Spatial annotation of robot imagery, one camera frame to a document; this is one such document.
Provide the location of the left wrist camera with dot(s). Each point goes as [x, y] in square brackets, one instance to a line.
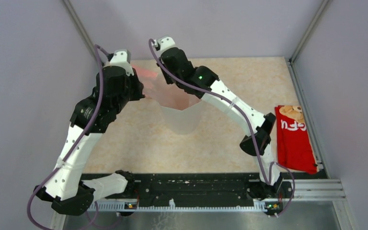
[121, 58]

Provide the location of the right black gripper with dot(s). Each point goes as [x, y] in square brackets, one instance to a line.
[168, 81]

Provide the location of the right aluminium frame post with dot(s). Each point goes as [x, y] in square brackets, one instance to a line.
[310, 30]

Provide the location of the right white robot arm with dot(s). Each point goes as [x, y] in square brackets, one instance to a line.
[205, 84]

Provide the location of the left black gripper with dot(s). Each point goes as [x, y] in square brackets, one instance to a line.
[138, 85]

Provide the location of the translucent pink trash bag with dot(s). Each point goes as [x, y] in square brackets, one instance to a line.
[159, 90]

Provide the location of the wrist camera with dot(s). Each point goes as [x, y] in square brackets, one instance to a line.
[121, 58]
[163, 44]

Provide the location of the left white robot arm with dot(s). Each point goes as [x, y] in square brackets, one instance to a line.
[66, 191]

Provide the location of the aluminium front rail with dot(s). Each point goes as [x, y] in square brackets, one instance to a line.
[316, 203]

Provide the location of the white octagonal trash bin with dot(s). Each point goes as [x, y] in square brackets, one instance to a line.
[182, 114]

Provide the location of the red snack package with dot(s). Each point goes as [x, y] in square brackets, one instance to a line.
[294, 149]

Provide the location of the left aluminium frame post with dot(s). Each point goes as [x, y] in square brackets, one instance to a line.
[79, 27]

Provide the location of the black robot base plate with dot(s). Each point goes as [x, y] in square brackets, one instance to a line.
[201, 189]

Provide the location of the aluminium frame post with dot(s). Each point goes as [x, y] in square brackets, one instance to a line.
[79, 27]
[310, 30]

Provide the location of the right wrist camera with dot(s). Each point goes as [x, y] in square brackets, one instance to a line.
[163, 44]

